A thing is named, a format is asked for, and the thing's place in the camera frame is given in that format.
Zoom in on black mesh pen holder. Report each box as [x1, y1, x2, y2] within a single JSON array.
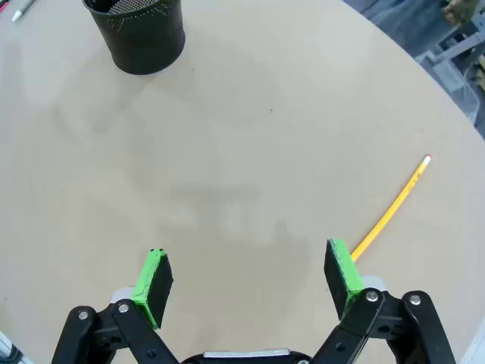
[[81, 0, 186, 76]]

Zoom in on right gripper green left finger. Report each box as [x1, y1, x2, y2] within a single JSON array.
[[51, 248, 181, 364]]

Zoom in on yellow pencil red eraser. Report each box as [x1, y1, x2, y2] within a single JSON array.
[[350, 153, 433, 262]]

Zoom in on grey marker white cap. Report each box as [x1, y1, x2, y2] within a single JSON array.
[[11, 0, 37, 23]]

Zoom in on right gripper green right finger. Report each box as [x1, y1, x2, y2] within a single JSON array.
[[312, 237, 458, 364]]

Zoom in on grey metal frame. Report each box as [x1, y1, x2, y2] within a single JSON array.
[[415, 18, 485, 124]]

